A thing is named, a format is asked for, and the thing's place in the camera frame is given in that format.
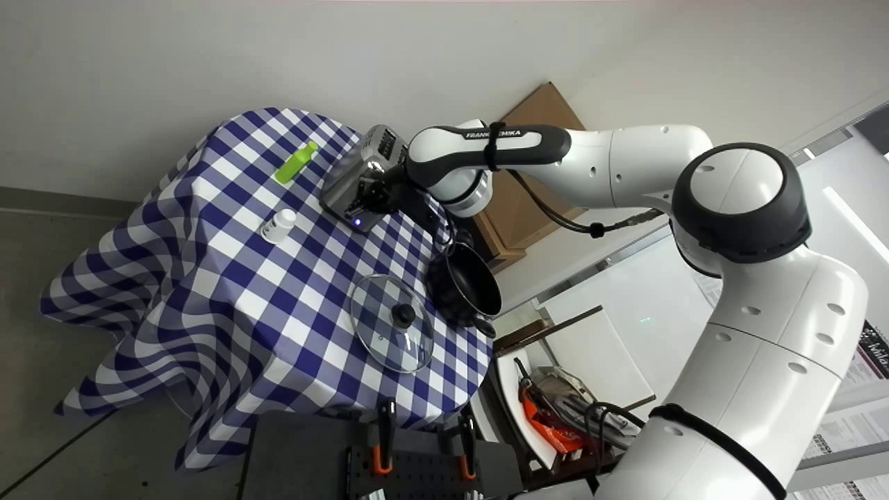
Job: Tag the orange black tool pile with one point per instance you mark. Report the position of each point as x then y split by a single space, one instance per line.
556 419

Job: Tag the small green bottle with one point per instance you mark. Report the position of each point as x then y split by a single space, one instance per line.
296 162

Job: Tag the blue white checkered tablecloth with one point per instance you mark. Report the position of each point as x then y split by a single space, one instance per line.
231 294

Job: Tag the small white bottle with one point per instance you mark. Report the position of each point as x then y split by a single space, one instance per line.
281 223

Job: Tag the large plain cardboard box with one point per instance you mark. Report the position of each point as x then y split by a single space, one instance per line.
531 194

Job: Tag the silver two-slot toaster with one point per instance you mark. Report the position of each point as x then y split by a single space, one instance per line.
345 190

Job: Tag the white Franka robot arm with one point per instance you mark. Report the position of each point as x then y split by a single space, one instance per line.
760 305

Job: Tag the black orange spring clamp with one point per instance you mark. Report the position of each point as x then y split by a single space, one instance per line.
381 439
468 446

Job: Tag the black cooking pot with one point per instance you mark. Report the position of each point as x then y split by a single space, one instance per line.
471 280

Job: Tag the glass pot lid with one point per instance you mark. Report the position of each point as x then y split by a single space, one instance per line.
389 322

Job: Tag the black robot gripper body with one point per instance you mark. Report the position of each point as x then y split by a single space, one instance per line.
400 191

